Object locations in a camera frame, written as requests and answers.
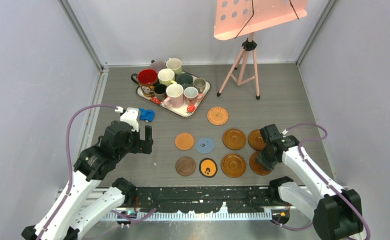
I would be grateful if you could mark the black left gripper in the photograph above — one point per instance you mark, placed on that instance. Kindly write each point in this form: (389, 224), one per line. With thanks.
(145, 146)

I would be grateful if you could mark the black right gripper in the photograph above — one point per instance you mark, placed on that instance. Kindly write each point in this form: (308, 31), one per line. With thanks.
(261, 157)

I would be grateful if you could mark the glossy brown grooved wooden coaster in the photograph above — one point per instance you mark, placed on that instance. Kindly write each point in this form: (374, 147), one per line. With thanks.
(256, 167)

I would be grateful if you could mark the plain orange round coaster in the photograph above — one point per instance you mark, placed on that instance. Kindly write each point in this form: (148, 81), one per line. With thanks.
(184, 141)

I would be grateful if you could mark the dark brown wooden coaster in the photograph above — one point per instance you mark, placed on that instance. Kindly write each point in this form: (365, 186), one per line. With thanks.
(185, 166)

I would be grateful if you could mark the blue smiley foam coaster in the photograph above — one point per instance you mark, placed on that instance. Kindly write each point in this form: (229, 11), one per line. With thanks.
(205, 145)

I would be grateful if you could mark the pink handled floral mug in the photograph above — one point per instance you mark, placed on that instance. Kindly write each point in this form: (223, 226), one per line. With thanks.
(192, 95)

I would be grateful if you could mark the woven orange rattan coaster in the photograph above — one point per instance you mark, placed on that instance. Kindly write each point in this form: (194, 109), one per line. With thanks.
(217, 116)

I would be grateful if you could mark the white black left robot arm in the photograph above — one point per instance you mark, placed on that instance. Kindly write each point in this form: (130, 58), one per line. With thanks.
(65, 220)

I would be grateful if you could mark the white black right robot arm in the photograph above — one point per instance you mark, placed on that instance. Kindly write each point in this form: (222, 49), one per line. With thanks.
(335, 212)

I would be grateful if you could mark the orange black-rimmed coaster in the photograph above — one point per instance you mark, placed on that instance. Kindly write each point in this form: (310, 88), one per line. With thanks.
(208, 168)

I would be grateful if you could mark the blue toy car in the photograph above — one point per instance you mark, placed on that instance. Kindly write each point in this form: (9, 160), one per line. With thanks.
(146, 115)

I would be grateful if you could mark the white serving tray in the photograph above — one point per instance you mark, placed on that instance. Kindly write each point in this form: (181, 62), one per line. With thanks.
(182, 111)

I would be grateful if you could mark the black small mug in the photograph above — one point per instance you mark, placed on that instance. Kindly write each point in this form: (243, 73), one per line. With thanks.
(160, 92)

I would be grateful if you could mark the red black mug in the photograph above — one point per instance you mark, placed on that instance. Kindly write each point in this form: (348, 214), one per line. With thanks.
(146, 79)

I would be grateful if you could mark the cream white mug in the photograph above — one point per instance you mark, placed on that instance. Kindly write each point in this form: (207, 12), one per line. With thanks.
(166, 77)

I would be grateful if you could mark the dark teal mug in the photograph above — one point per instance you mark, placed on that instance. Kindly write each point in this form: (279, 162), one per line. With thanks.
(185, 80)

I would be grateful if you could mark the mauve mug at back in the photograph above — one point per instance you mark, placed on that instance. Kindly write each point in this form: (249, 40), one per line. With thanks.
(157, 65)

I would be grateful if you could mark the grey small mug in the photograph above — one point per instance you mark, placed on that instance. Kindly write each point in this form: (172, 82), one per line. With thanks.
(200, 84)

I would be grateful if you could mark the pale green mug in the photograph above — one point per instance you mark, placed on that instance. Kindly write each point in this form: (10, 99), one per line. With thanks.
(175, 65)

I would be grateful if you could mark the pink music stand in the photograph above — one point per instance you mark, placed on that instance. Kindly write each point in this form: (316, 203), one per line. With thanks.
(235, 19)

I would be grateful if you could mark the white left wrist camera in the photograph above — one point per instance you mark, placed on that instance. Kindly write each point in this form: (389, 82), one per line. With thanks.
(129, 115)

